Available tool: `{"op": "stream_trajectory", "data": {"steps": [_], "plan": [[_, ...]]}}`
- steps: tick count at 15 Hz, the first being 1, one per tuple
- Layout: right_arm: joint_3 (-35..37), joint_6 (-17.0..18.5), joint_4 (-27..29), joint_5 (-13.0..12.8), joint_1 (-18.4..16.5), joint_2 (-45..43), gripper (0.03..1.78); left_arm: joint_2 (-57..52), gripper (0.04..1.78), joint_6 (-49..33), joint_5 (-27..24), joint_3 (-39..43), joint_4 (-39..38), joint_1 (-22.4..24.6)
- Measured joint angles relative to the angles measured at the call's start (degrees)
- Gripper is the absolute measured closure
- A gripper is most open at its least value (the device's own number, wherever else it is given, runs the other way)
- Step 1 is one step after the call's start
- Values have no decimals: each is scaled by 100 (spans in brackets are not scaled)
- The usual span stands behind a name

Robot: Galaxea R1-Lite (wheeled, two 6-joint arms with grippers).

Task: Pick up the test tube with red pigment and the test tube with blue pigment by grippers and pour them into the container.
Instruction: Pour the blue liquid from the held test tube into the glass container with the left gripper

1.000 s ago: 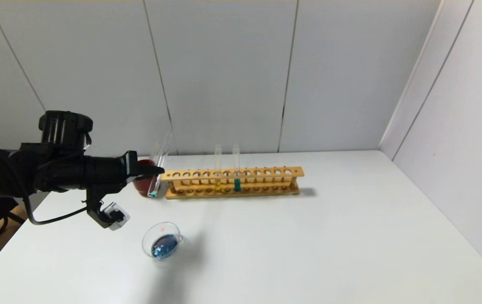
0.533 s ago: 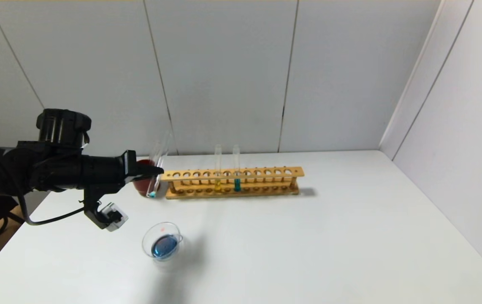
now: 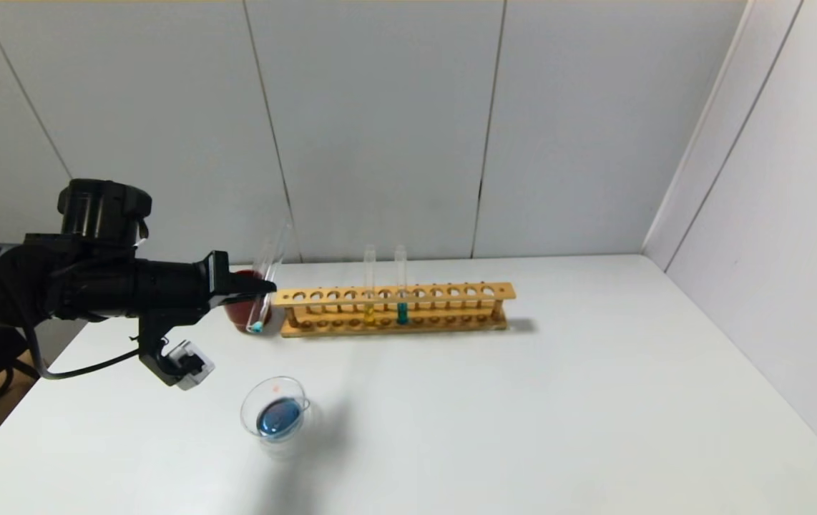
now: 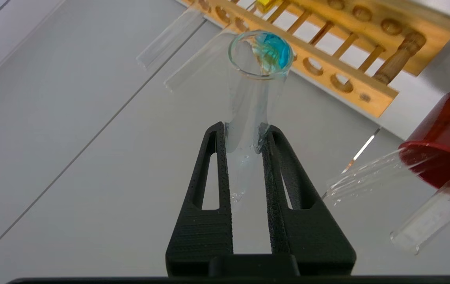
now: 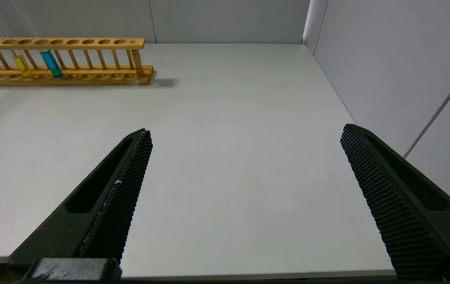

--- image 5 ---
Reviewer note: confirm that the test tube with green pigment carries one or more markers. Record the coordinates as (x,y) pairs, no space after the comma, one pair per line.
(51,63)

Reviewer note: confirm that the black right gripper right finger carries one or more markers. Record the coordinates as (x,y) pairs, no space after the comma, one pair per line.
(406,221)

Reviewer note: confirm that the test tube with yellow pigment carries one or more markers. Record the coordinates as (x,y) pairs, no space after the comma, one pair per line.
(23,65)

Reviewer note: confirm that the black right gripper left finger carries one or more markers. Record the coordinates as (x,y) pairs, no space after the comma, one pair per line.
(103,221)

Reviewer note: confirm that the wooden test tube rack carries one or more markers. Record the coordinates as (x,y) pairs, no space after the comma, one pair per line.
(91,79)

